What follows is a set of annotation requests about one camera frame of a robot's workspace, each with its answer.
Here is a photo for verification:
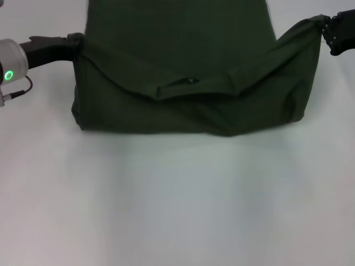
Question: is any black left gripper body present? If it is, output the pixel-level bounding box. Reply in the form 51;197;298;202
18;34;77;69

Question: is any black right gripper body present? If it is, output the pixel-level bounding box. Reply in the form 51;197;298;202
332;9;355;54

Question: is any dark green FREE t-shirt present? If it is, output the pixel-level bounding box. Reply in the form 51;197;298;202
70;0;322;138

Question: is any silver left cable connector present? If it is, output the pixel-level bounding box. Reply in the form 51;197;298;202
0;90;27;108

